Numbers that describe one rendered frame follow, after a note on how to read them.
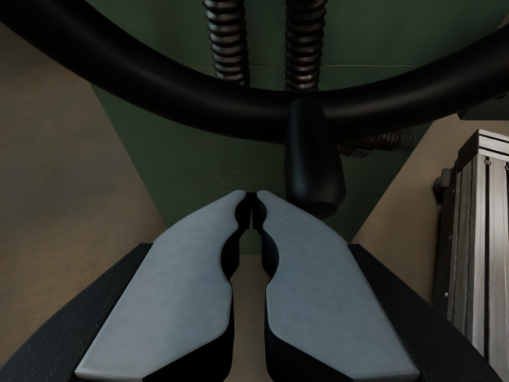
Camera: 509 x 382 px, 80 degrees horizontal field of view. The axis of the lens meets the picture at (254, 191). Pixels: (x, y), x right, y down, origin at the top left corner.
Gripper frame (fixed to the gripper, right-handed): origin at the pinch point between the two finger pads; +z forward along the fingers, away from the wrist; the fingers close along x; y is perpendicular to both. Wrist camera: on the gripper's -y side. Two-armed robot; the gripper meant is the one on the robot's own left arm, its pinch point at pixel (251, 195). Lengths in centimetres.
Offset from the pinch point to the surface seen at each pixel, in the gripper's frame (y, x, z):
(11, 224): 44, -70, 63
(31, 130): 26, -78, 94
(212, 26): -6.2, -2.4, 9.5
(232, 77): -3.2, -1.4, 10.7
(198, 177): 16.2, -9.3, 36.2
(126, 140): 8.3, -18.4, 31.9
